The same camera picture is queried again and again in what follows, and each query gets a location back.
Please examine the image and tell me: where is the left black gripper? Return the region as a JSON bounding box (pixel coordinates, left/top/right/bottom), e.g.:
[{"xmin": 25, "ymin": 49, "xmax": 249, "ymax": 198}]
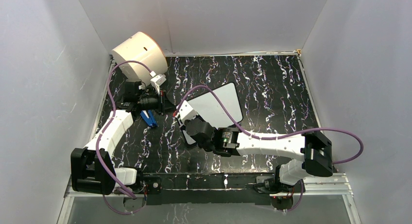
[{"xmin": 138, "ymin": 89, "xmax": 177, "ymax": 116}]

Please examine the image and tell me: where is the small white whiteboard black frame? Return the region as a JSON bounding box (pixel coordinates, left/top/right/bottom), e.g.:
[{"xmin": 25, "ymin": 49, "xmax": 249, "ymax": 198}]
[{"xmin": 177, "ymin": 82, "xmax": 243, "ymax": 146}]

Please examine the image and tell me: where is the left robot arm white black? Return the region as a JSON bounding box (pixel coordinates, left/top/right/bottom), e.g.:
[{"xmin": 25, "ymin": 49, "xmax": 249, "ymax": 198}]
[{"xmin": 70, "ymin": 74, "xmax": 175, "ymax": 195}]

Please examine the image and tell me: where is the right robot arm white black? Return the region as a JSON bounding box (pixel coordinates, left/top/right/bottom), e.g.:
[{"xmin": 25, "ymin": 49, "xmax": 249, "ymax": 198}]
[{"xmin": 182, "ymin": 118, "xmax": 333, "ymax": 192}]

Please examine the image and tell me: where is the white cylindrical drum container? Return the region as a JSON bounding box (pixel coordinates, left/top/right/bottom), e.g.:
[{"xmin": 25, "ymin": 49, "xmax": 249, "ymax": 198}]
[{"xmin": 111, "ymin": 32, "xmax": 168, "ymax": 85}]

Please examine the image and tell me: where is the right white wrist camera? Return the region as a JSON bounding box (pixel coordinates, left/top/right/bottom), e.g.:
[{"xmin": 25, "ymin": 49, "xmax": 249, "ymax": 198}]
[{"xmin": 174, "ymin": 107, "xmax": 198, "ymax": 128}]

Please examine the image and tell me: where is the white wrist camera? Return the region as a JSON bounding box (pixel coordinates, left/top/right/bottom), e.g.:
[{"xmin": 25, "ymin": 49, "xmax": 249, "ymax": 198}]
[
  {"xmin": 150, "ymin": 71, "xmax": 166, "ymax": 94},
  {"xmin": 174, "ymin": 107, "xmax": 198, "ymax": 128}
]

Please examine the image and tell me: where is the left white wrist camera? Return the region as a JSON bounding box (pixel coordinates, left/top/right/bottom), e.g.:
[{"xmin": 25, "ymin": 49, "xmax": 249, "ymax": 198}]
[{"xmin": 150, "ymin": 71, "xmax": 166, "ymax": 94}]

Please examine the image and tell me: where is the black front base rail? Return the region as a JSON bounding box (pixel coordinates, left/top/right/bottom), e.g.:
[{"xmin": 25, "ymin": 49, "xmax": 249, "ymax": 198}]
[{"xmin": 143, "ymin": 172, "xmax": 290, "ymax": 205}]

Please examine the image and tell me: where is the aluminium frame rail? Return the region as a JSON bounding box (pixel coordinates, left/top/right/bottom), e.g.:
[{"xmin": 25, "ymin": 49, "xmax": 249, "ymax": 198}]
[{"xmin": 64, "ymin": 172, "xmax": 354, "ymax": 197}]

